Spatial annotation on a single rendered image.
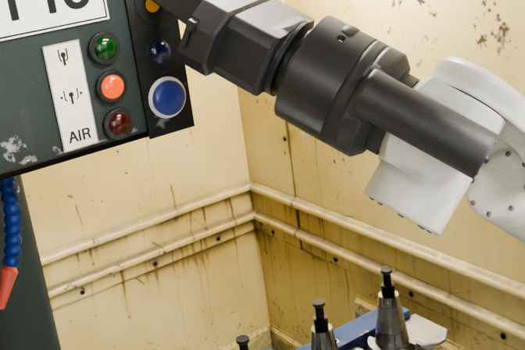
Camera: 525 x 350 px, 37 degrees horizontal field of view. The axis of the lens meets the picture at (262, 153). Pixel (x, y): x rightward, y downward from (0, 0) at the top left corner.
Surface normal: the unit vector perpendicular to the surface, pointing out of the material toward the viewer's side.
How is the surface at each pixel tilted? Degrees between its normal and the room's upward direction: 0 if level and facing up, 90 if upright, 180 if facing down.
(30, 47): 90
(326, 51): 51
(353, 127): 99
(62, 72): 90
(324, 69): 64
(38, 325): 90
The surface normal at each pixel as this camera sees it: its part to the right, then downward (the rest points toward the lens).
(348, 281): -0.81, 0.28
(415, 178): -0.26, -0.12
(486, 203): -0.72, -0.40
